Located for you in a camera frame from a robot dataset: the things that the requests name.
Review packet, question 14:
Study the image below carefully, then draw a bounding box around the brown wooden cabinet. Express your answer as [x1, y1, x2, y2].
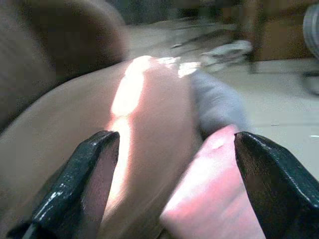
[249, 0, 319, 63]

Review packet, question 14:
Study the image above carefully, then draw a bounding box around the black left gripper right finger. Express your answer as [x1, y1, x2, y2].
[233, 131, 319, 239]

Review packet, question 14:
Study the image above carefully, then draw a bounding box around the brown sofa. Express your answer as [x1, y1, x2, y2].
[0, 0, 131, 130]

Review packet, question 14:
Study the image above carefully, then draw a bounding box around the white object on floor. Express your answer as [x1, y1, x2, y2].
[201, 39, 253, 66]

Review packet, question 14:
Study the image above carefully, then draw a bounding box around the grey striped fabric item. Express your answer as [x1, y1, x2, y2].
[302, 3, 319, 61]

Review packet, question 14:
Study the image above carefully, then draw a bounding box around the pinkish beige pillow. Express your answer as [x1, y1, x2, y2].
[0, 55, 266, 239]

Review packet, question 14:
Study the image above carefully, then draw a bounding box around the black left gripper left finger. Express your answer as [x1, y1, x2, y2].
[6, 130, 121, 239]

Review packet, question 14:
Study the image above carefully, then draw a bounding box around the grey cushion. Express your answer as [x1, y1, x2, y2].
[190, 71, 250, 138]

